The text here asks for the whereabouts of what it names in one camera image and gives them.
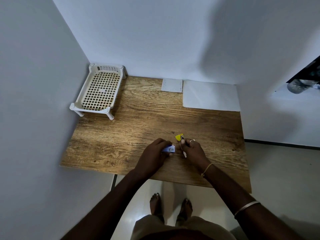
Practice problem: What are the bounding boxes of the person's foot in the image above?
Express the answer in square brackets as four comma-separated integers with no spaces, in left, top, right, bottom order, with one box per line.
[177,198,193,222]
[149,193,165,223]

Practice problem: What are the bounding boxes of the person's right foot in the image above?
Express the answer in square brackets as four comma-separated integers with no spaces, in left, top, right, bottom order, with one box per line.
[177,198,193,222]

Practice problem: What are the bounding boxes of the yellow wrist thread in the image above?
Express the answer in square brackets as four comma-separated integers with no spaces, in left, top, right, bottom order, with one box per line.
[200,163,213,178]

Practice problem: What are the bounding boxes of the grey round container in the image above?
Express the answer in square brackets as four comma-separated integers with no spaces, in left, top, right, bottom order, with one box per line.
[287,79,319,95]

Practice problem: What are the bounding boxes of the yellow and silver stapler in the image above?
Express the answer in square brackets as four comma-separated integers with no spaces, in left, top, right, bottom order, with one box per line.
[175,133,187,158]

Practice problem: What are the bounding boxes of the person's right forearm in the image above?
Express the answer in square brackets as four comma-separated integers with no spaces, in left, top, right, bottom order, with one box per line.
[201,163,306,240]

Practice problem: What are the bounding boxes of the white plastic lattice tray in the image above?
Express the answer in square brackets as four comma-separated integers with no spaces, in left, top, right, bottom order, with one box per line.
[69,63,127,121]

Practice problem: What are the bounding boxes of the large white paper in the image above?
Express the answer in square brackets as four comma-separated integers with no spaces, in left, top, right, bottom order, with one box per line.
[182,80,241,112]

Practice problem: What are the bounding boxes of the olive trousers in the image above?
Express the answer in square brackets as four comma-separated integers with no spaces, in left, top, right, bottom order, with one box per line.
[130,214,237,240]

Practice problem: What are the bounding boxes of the person's right hand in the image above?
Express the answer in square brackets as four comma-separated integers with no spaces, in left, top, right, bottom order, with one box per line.
[176,138,212,174]

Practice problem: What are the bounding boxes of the small white paper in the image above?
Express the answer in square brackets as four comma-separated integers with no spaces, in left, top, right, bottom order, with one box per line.
[161,78,184,93]

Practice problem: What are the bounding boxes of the person's left hand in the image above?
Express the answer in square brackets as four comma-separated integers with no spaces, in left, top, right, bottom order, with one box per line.
[134,138,174,181]

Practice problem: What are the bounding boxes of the person's left forearm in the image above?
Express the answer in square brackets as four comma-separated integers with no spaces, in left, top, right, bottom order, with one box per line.
[60,170,148,240]

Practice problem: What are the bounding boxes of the silver bangle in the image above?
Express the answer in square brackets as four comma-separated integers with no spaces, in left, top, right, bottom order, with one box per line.
[234,200,261,219]

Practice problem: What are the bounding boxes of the person's left foot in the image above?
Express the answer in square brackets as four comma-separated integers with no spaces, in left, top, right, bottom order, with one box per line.
[149,193,165,223]

